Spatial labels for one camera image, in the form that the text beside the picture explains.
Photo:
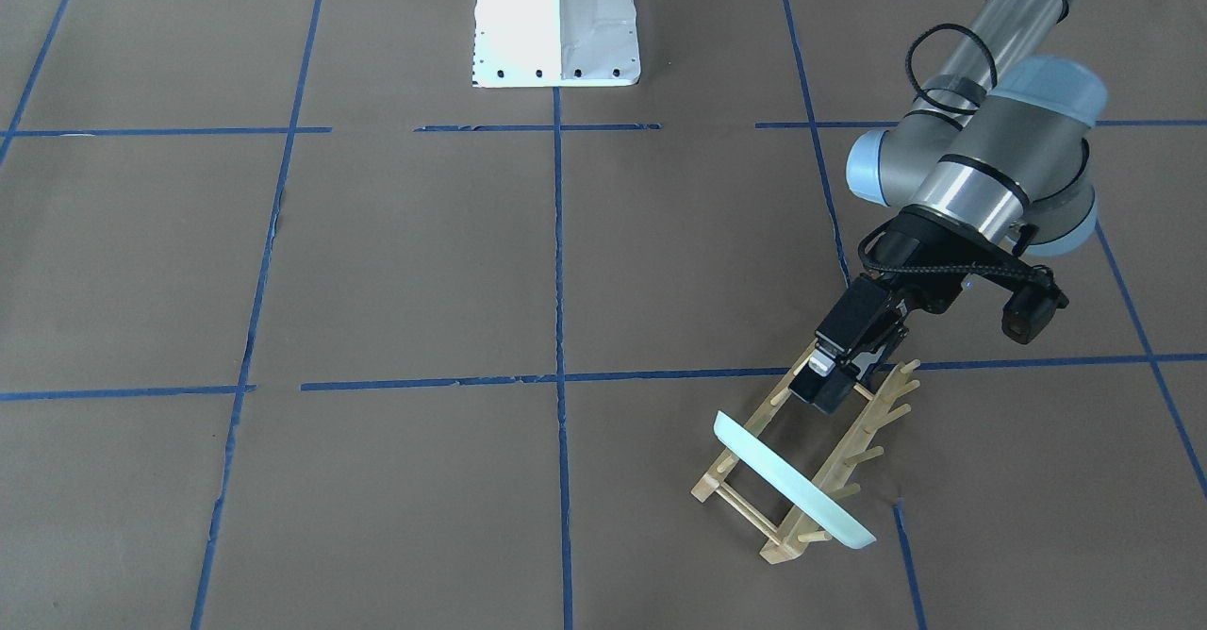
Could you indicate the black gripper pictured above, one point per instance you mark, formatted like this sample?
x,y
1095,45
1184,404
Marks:
x,y
913,251

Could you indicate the light green plate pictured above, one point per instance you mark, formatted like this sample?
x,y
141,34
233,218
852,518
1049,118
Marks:
x,y
800,491

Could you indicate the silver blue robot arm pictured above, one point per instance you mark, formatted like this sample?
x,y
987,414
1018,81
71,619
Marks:
x,y
990,163

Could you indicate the wooden plate rack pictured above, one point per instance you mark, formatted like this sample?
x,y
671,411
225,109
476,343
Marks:
x,y
790,537

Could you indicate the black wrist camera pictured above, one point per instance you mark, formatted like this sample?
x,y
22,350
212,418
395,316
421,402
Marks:
x,y
1029,311

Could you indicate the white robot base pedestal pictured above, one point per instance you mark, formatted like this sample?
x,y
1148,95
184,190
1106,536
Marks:
x,y
522,44

